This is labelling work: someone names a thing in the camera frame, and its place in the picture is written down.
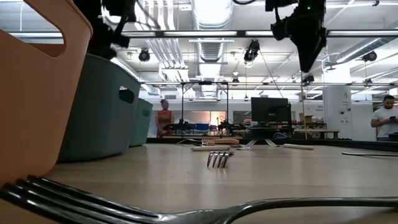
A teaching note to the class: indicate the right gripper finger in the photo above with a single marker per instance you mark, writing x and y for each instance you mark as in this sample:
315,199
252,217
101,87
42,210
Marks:
303,49
317,46

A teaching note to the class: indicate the green plastic bin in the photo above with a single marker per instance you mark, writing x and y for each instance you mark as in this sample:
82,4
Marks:
141,124

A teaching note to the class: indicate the orange plastic bin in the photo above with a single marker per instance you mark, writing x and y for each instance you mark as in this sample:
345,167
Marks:
31,109

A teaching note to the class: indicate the black background robot arm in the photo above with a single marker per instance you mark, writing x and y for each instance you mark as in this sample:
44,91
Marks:
182,126
231,126

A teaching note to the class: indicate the black ceiling spotlight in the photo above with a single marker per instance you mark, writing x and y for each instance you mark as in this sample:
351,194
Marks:
144,55
370,56
308,79
252,49

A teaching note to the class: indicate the black overhead beam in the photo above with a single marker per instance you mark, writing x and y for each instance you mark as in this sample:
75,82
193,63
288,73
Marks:
241,33
280,84

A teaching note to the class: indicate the white round pillar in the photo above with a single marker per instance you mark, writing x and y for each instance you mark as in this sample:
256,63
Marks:
337,105

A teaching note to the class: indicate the black monitor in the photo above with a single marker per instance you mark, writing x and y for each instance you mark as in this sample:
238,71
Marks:
270,110

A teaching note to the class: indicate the cardboard box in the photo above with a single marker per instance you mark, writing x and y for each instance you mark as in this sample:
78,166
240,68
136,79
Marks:
308,119

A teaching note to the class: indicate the teal plastic bin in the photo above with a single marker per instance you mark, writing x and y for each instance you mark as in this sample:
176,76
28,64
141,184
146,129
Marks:
99,118

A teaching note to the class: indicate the wooden background table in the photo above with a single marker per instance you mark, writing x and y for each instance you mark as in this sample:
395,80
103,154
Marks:
317,130

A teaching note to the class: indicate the person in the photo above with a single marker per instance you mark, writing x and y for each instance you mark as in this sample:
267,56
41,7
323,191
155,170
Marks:
164,119
384,119

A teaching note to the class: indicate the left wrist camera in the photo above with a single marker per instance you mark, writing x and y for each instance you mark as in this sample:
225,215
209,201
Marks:
123,40

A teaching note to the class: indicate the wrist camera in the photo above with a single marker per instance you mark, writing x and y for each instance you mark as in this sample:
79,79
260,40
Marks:
123,40
283,28

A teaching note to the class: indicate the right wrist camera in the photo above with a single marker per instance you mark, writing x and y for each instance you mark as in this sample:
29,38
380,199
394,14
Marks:
283,28

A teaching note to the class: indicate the silver ventilation duct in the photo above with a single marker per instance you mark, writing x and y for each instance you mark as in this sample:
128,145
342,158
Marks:
360,48
211,51

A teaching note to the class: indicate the black aluminium table frame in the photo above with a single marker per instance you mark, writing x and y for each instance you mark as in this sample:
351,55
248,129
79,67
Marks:
367,143

